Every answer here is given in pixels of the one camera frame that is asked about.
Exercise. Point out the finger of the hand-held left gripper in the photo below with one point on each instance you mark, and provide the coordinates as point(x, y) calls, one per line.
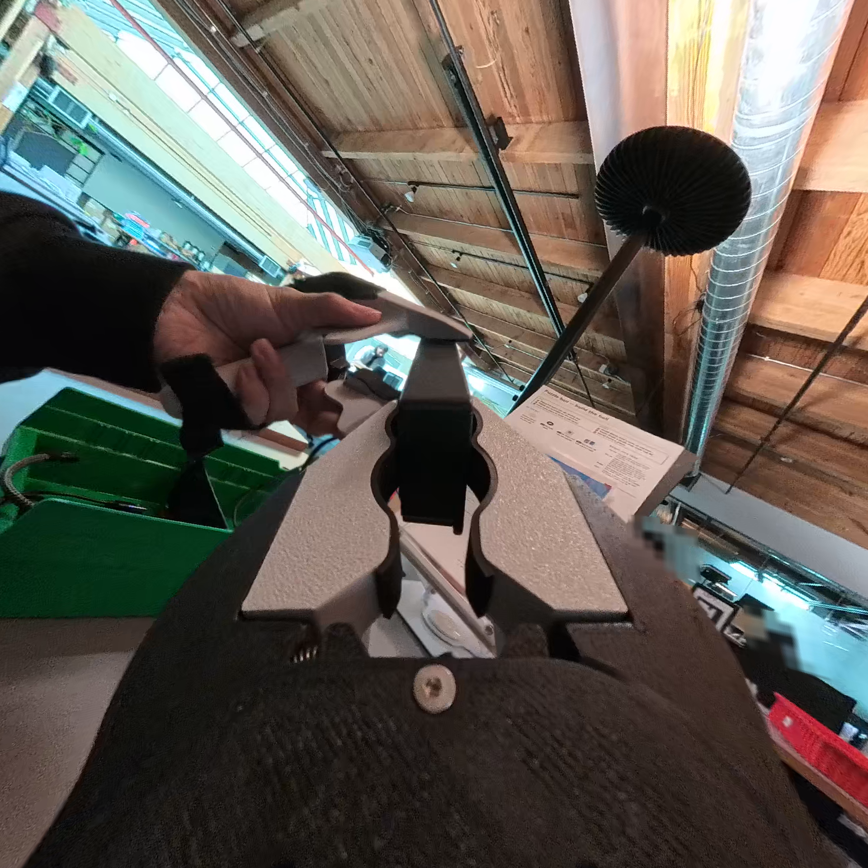
point(356, 407)
point(413, 322)

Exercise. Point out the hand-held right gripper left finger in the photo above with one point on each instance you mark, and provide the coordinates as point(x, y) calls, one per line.
point(325, 536)

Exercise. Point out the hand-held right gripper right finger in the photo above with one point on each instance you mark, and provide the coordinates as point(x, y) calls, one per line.
point(542, 542)

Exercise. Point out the green plastic bin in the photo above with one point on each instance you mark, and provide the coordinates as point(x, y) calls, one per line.
point(102, 563)

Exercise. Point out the person's left forearm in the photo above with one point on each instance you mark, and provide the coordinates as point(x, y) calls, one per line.
point(68, 291)

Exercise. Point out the person's left hand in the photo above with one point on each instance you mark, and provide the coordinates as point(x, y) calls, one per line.
point(217, 319)

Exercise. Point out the printed instruction sheet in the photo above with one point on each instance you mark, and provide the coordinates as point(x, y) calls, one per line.
point(597, 441)

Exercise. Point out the white stand base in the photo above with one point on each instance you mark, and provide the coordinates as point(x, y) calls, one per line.
point(441, 624)

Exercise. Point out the black floor lamp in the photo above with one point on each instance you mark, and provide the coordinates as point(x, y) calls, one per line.
point(671, 190)

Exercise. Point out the red storage bin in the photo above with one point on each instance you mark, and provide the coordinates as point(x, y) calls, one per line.
point(820, 753)

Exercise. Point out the silver ceiling duct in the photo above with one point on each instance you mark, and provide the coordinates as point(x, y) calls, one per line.
point(766, 203)

